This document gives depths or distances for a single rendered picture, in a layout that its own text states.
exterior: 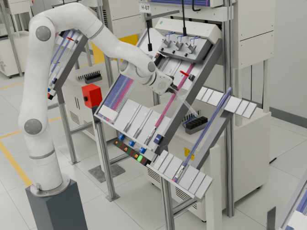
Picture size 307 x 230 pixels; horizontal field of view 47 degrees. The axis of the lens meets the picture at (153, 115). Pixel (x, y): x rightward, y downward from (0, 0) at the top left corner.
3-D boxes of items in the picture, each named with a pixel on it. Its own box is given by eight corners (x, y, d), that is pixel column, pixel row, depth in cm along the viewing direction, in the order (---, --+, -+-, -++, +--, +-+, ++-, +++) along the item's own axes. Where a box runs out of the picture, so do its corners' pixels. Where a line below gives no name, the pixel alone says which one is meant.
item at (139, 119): (157, 151, 190) (153, 149, 188) (99, 116, 241) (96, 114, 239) (175, 121, 192) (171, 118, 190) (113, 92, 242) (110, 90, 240)
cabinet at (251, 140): (204, 229, 232) (199, 147, 207) (144, 183, 286) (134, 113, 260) (268, 187, 265) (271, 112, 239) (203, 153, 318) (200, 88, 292)
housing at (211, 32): (221, 51, 197) (208, 36, 188) (167, 40, 235) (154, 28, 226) (228, 39, 198) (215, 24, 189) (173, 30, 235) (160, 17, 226)
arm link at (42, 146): (29, 161, 158) (14, 113, 148) (28, 143, 174) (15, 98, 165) (56, 154, 161) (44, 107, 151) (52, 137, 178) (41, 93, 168)
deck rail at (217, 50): (161, 156, 191) (154, 152, 187) (159, 155, 192) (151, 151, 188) (226, 44, 196) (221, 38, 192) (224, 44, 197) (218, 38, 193)
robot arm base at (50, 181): (45, 202, 161) (35, 168, 153) (23, 188, 172) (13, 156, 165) (78, 181, 173) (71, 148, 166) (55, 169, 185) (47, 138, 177)
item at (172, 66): (194, 95, 195) (188, 90, 191) (129, 71, 245) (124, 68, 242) (224, 44, 197) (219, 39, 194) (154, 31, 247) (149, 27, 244)
